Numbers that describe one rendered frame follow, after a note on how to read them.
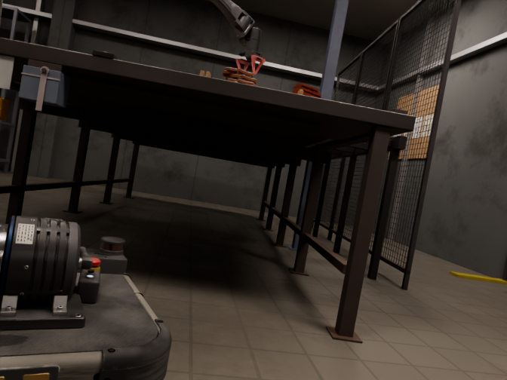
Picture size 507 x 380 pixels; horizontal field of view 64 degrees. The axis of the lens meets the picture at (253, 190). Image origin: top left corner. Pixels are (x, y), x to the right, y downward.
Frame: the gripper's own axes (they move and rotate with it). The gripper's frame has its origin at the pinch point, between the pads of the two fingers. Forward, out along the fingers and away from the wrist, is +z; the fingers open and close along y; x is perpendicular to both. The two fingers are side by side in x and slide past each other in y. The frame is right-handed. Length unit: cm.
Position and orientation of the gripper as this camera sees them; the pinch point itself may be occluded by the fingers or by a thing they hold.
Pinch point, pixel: (247, 73)
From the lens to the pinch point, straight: 189.1
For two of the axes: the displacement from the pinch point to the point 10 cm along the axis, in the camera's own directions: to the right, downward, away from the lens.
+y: -6.1, -1.3, 7.8
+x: -7.8, -1.0, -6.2
